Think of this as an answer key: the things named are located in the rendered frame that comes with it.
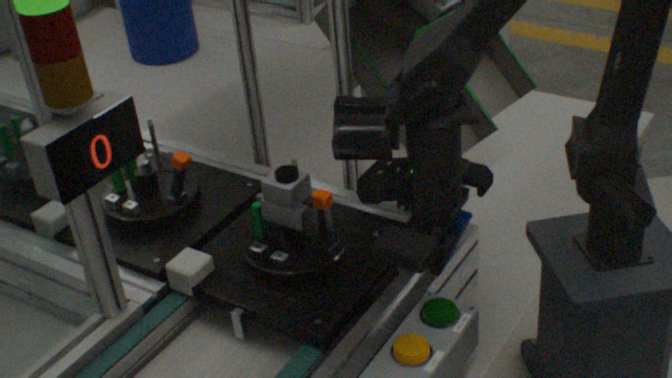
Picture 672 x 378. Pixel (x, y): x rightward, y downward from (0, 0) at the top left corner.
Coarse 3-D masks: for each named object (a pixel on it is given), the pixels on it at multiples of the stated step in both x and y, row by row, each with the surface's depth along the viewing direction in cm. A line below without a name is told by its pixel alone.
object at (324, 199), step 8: (320, 192) 104; (328, 192) 104; (304, 200) 105; (312, 200) 104; (320, 200) 103; (328, 200) 104; (320, 208) 104; (328, 208) 105; (320, 216) 105; (328, 216) 105; (320, 224) 106; (328, 224) 106; (320, 232) 106; (328, 232) 106; (328, 240) 107
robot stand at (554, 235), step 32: (544, 224) 98; (576, 224) 97; (544, 256) 93; (576, 256) 92; (544, 288) 98; (576, 288) 88; (608, 288) 88; (640, 288) 87; (544, 320) 100; (576, 320) 91; (608, 320) 90; (640, 320) 90; (544, 352) 102; (576, 352) 93; (608, 352) 92; (640, 352) 93
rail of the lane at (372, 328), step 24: (456, 264) 112; (384, 288) 105; (408, 288) 107; (432, 288) 107; (456, 288) 114; (384, 312) 103; (408, 312) 102; (360, 336) 99; (384, 336) 99; (336, 360) 96; (360, 360) 96
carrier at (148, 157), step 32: (160, 160) 127; (192, 160) 134; (128, 192) 124; (160, 192) 123; (192, 192) 122; (224, 192) 125; (256, 192) 125; (128, 224) 118; (160, 224) 118; (192, 224) 119; (224, 224) 120; (128, 256) 114; (160, 256) 113
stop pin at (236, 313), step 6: (234, 312) 103; (240, 312) 103; (234, 318) 104; (240, 318) 103; (246, 318) 104; (234, 324) 104; (240, 324) 104; (246, 324) 105; (234, 330) 105; (240, 330) 104; (246, 330) 105; (240, 336) 105; (246, 336) 105
